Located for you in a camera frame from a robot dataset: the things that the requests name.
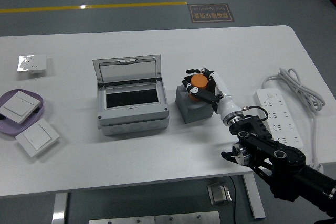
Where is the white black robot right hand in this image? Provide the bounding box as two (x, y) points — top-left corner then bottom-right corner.
(182, 67), (242, 122)

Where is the orange cylinder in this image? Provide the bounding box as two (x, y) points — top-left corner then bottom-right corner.
(188, 74), (209, 101)

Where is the grey junction box clear lid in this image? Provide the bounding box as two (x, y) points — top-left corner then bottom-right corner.
(92, 54), (169, 137)

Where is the grey cube with round hole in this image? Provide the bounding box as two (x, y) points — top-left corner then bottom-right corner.
(175, 84), (215, 124)

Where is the metal floor socket box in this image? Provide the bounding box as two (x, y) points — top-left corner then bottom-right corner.
(207, 180), (233, 206)

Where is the white power strip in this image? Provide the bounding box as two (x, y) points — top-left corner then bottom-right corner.
(253, 88), (304, 149)

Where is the brown floor sign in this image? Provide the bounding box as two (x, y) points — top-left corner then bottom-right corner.
(187, 3), (235, 24)

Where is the white table leg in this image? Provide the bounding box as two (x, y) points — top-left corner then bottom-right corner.
(241, 174), (266, 219)
(51, 192), (69, 224)

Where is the grey metal plate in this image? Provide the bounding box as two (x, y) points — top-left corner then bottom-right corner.
(154, 211), (221, 224)
(88, 215), (156, 224)

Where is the purple tray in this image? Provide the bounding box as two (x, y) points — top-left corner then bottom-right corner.
(0, 89), (45, 137)

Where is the white coiled power cord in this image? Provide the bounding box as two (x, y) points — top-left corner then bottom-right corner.
(261, 67), (326, 172)

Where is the black floor cable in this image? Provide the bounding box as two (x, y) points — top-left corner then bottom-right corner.
(229, 176), (237, 224)

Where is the white wall switch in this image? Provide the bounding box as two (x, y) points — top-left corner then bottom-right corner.
(15, 118), (60, 158)
(0, 90), (44, 124)

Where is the white wall socket with film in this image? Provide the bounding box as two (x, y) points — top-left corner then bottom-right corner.
(17, 54), (47, 74)

